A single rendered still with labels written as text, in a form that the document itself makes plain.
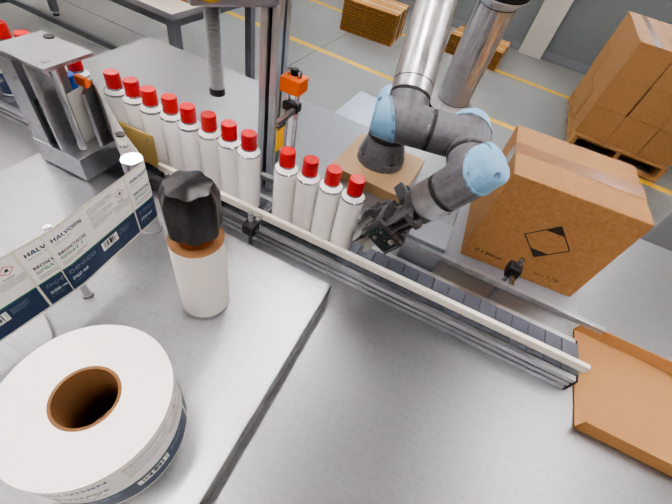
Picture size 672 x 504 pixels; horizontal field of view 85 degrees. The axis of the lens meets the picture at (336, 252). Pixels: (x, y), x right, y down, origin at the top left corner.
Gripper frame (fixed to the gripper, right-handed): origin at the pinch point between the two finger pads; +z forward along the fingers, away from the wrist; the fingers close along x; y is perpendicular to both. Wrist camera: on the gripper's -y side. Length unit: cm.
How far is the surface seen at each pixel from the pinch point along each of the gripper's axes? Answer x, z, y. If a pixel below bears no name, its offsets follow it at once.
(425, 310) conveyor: 20.9, -4.9, 6.0
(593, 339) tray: 58, -22, -12
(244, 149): -31.0, 4.1, 2.4
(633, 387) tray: 66, -26, -3
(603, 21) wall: 115, -24, -537
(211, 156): -35.8, 13.5, 2.5
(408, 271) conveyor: 14.6, -2.2, -1.8
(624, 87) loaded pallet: 118, -27, -313
